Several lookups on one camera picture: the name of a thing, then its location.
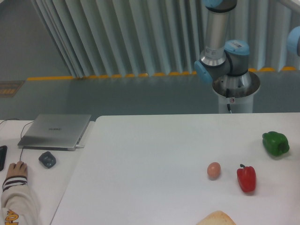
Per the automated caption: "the person's hand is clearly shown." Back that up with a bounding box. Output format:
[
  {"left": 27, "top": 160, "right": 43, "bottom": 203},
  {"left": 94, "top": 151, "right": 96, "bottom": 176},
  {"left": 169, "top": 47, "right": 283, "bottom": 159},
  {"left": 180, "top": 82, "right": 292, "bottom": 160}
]
[{"left": 6, "top": 161, "right": 28, "bottom": 181}]

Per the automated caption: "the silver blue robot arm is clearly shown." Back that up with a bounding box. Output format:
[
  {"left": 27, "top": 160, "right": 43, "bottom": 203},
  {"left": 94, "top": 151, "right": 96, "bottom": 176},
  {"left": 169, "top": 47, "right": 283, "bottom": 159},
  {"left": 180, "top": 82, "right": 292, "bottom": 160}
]
[{"left": 194, "top": 0, "right": 300, "bottom": 83}]

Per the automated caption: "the cream striped sleeve forearm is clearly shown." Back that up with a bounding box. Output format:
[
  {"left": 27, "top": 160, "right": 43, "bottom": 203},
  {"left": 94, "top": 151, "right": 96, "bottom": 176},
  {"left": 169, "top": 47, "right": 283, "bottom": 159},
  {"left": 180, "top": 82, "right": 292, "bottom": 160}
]
[{"left": 0, "top": 176, "right": 38, "bottom": 225}]

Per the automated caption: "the red bell pepper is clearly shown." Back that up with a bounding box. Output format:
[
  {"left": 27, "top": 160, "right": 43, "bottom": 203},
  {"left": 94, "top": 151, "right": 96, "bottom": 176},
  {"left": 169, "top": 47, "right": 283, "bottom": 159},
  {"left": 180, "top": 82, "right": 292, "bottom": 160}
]
[{"left": 237, "top": 164, "right": 256, "bottom": 193}]

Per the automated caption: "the green bell pepper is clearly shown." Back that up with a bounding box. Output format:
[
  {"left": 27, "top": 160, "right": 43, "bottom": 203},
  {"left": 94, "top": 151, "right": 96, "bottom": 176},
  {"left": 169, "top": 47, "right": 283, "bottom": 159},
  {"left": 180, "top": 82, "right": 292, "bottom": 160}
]
[{"left": 262, "top": 131, "right": 290, "bottom": 157}]

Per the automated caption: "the black phone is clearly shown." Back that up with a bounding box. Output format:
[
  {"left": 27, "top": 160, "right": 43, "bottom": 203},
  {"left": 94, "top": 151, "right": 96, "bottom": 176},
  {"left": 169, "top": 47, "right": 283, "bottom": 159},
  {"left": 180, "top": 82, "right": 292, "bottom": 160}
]
[{"left": 0, "top": 145, "right": 8, "bottom": 171}]

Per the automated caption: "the dark grey small case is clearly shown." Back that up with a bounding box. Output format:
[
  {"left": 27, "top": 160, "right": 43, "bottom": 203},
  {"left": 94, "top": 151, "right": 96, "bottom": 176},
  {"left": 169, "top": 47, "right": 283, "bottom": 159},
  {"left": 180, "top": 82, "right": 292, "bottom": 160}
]
[{"left": 38, "top": 151, "right": 56, "bottom": 169}]

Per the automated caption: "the silver closed laptop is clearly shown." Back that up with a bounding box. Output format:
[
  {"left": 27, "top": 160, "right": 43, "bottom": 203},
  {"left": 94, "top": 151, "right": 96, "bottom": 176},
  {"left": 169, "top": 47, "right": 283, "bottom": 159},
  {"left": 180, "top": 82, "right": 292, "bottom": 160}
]
[{"left": 18, "top": 114, "right": 91, "bottom": 151}]

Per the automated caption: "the grey pleated curtain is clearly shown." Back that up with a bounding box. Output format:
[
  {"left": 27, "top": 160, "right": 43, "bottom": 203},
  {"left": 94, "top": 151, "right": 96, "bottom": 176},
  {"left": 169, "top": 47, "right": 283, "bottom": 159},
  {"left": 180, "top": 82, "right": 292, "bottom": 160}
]
[{"left": 33, "top": 0, "right": 300, "bottom": 78}]

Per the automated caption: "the brown egg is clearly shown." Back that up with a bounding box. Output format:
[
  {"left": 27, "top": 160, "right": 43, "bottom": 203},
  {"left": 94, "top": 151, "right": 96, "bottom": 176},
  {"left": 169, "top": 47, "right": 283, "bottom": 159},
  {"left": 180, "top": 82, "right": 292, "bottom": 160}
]
[{"left": 207, "top": 162, "right": 221, "bottom": 180}]

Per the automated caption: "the black mouse cable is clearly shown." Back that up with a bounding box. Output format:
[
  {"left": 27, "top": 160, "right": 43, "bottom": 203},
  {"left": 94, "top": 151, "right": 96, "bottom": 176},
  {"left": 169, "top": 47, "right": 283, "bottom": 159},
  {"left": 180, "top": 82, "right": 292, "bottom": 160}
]
[{"left": 0, "top": 118, "right": 35, "bottom": 163}]

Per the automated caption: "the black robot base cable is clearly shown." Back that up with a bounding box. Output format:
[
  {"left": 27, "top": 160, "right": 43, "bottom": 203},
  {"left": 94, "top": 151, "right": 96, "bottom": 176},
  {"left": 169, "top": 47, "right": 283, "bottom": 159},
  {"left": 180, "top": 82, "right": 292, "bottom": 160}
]
[{"left": 225, "top": 88, "right": 233, "bottom": 114}]

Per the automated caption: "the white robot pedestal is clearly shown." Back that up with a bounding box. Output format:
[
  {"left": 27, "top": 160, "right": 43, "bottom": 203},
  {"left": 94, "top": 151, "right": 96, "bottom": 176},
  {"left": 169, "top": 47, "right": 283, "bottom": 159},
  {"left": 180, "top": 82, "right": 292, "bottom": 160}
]
[{"left": 212, "top": 71, "right": 260, "bottom": 113}]

